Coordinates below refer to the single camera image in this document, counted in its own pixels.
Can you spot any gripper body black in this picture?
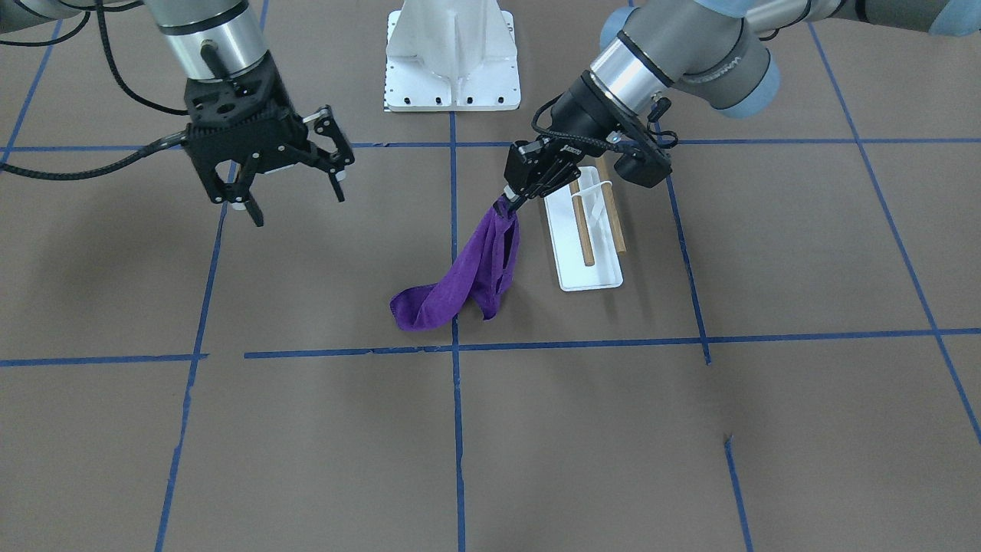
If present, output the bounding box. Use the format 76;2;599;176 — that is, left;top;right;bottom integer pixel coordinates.
504;71;635;198
182;54;313;203

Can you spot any purple microfiber towel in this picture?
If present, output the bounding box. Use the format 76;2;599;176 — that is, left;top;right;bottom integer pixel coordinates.
389;195;520;331

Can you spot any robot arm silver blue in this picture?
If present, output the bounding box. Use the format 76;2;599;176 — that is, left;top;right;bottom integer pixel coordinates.
2;1;355;227
494;1;979;216

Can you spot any wooden rack rod rear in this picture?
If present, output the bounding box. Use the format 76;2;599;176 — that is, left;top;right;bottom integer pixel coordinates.
595;155;627;255

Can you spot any wooden rack rod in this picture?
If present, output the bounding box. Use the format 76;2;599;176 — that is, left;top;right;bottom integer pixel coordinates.
569;179;595;267
595;155;627;255

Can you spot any white rack base tray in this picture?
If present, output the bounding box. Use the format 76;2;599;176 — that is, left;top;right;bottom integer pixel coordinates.
544;166;623;292

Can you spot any wooden rack rod front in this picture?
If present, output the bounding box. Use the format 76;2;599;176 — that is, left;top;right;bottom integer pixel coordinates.
569;179;595;267

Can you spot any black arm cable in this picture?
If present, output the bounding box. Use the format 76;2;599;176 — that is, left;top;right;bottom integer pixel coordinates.
530;96;614;154
0;0;192;182

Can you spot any white pedestal column base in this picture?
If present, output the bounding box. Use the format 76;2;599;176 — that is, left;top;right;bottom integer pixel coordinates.
383;1;522;113

